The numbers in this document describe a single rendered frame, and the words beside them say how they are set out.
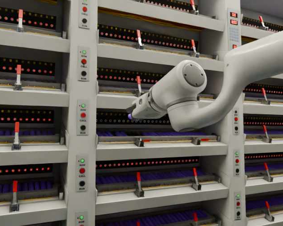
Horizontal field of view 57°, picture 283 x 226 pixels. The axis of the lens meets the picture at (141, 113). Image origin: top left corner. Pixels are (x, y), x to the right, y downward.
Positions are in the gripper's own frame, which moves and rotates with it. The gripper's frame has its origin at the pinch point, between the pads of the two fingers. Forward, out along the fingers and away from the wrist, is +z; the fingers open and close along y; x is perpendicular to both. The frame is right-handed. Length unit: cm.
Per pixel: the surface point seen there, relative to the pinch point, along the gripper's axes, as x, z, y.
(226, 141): -7, 14, 49
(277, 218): -44, 25, 83
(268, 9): 71, 8, 96
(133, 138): -3.9, 17.9, 5.4
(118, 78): 24.6, 23.8, 3.4
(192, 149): -10.0, 14.8, 30.5
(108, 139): -4.1, 18.1, -5.1
